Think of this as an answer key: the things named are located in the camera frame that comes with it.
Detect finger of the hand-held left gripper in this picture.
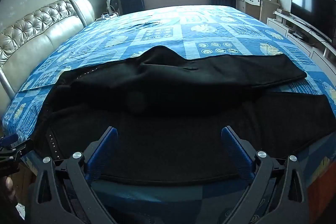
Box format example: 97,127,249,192
0,133,34,163

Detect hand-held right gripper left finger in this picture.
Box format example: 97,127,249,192
28,127,118,224

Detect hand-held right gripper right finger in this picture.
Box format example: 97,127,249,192
220,126,309,224

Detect black pants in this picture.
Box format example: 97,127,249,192
34,46,336,185

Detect white pillows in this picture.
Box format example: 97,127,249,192
0,0,95,109

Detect blue patterned bed sheet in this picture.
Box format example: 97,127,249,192
1,5,336,224

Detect white television stand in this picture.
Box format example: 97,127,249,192
266,10,336,75

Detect white power strip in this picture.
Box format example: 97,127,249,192
96,13,120,21

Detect white fan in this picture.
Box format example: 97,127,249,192
106,0,121,16

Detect white dressing table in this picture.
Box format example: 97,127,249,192
234,0,280,24

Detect black television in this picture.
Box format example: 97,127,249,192
290,0,336,43

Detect red-brown wooden bed frame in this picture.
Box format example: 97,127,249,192
306,169,336,224

